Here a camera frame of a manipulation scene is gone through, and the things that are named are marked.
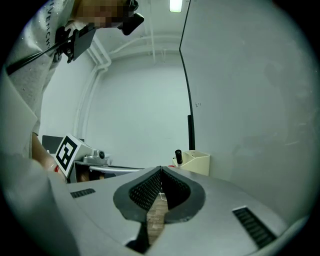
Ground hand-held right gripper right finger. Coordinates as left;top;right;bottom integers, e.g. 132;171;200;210
149;165;310;256

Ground person's left forearm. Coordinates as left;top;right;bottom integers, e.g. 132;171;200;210
31;132;55;171

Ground cream plastic holder box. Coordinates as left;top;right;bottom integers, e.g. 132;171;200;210
171;149;211;177

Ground person's left hand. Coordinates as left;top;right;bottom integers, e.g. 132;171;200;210
44;155;67;185

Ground black head camera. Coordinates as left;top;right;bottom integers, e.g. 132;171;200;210
117;0;146;36

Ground person's head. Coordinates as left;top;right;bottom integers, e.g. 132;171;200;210
74;0;131;29

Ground white wall pipes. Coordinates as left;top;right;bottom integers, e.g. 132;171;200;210
73;32;181;141

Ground person's grey shirt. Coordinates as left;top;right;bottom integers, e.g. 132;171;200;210
6;0;86;161

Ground grey whiteboard panel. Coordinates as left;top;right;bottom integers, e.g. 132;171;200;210
179;0;316;226

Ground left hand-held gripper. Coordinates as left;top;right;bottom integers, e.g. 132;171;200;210
54;134;146;184

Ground black chest-mounted box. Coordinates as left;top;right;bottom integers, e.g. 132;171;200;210
54;22;98;64

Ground black chest strap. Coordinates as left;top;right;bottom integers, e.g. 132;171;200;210
6;41;65;76

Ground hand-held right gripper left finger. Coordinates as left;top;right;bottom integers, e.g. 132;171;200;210
57;165;163;256

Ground ceiling light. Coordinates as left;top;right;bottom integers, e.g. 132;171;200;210
169;0;184;14

